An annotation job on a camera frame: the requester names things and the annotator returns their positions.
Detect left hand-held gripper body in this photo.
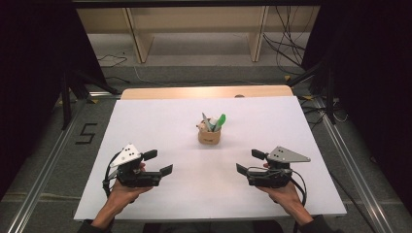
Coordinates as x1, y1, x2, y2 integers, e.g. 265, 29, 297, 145
109, 143, 163, 189

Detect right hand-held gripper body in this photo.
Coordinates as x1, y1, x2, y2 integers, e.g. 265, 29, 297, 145
245, 146, 312, 189

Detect tan pen holder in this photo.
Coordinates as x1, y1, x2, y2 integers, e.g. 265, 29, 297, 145
197, 117, 223, 146

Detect glue stick with green cap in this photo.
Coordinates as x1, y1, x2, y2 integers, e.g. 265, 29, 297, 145
215, 113, 227, 132

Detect clear silver pen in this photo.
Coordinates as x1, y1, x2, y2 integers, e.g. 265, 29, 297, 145
201, 112, 212, 132

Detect person's left hand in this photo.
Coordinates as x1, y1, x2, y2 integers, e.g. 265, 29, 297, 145
108, 161, 154, 212

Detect person's right hand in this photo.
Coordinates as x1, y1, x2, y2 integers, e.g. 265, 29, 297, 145
257, 161, 304, 217

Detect white table board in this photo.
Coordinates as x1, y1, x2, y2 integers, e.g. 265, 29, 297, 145
73, 95, 348, 223

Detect black metal stand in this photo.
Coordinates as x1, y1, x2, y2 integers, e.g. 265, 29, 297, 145
286, 56, 338, 125
59, 69, 121, 131

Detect light wooden shelf unit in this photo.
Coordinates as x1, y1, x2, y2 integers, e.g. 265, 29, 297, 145
77, 5, 322, 64

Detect black curtain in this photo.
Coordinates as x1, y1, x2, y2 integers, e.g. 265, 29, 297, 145
300, 0, 412, 208
0, 0, 108, 202

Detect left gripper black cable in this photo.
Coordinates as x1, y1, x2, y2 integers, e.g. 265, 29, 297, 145
102, 151, 121, 198

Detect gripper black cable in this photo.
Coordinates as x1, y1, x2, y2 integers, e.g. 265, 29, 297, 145
102, 151, 121, 198
290, 171, 308, 233

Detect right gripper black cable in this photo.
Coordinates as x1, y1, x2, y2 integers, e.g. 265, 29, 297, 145
290, 171, 308, 233

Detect tangle of floor cables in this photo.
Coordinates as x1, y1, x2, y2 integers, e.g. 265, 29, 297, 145
299, 95, 349, 129

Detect aluminium floor rail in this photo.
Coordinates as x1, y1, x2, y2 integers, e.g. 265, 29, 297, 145
315, 96, 395, 233
6, 98, 86, 233

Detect thin black floor cable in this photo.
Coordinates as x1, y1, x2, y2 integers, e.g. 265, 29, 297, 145
97, 52, 128, 68

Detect bundle of black cables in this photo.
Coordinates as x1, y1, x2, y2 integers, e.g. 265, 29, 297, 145
262, 5, 309, 76

